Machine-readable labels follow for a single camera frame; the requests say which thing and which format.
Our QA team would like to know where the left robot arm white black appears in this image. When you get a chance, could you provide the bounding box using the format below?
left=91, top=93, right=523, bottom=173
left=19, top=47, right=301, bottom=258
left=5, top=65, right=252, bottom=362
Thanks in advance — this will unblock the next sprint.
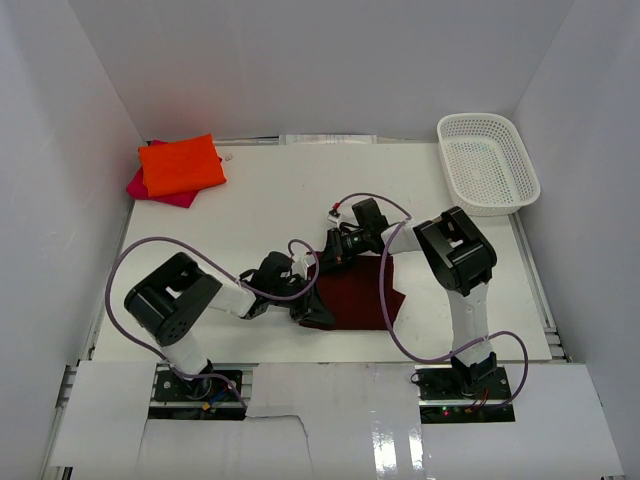
left=124, top=252, right=335, bottom=400

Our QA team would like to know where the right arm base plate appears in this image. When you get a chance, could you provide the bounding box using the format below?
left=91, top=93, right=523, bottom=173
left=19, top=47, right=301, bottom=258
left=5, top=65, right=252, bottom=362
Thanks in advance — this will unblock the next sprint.
left=410, top=367, right=516, bottom=425

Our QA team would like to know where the folded orange t shirt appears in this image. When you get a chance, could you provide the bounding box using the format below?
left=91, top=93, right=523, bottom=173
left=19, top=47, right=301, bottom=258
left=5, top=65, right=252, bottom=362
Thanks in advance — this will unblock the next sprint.
left=138, top=134, right=227, bottom=198

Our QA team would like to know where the white perforated plastic basket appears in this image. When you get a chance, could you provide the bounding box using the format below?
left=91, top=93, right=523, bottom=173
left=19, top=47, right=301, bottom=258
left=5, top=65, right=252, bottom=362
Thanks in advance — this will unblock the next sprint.
left=436, top=113, right=541, bottom=217

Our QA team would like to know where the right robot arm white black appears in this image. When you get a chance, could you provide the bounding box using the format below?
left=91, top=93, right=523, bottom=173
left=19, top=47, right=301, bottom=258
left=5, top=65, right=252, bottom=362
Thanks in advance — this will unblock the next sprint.
left=318, top=195, right=497, bottom=392

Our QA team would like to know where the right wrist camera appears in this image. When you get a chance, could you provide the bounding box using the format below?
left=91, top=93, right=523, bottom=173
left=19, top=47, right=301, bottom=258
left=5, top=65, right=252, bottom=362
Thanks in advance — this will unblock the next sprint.
left=327, top=206, right=342, bottom=228

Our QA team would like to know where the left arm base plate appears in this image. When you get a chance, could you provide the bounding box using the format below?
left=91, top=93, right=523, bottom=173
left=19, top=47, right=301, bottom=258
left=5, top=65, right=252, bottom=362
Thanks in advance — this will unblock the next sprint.
left=148, top=367, right=246, bottom=421

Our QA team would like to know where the folded pink t shirt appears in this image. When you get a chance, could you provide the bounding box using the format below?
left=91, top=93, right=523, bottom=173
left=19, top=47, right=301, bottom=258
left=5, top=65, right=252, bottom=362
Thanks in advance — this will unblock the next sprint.
left=126, top=139, right=201, bottom=208

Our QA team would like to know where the dark red t shirt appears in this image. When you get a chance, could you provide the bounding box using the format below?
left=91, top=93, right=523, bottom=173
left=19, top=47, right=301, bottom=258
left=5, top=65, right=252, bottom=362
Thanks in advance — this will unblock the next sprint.
left=299, top=255, right=387, bottom=331

